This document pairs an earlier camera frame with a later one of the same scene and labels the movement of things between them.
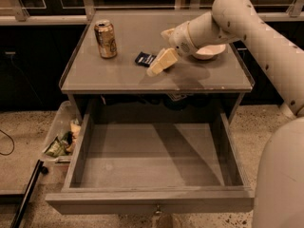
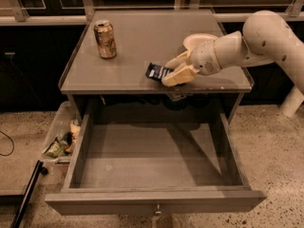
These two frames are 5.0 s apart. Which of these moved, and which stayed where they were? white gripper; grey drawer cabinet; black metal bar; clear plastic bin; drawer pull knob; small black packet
Moved: small black packet; white gripper
Stayed: clear plastic bin; black metal bar; grey drawer cabinet; drawer pull knob
